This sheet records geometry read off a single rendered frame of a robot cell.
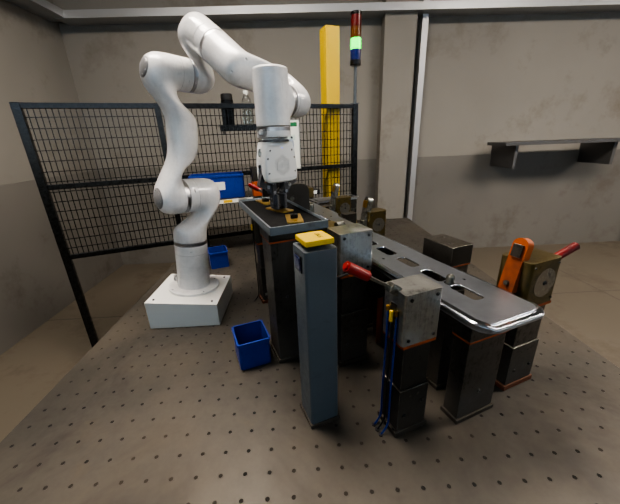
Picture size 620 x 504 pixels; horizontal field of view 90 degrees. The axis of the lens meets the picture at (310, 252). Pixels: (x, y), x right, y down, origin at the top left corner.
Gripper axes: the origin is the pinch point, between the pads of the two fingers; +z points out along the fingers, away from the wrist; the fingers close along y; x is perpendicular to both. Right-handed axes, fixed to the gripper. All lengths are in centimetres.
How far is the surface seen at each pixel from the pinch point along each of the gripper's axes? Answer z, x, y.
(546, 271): 15, -55, 35
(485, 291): 18, -47, 22
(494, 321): 19, -53, 10
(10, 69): -72, 282, -37
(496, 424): 48, -56, 18
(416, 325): 19.7, -42.2, 0.6
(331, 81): -50, 93, 117
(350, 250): 12.2, -18.1, 8.7
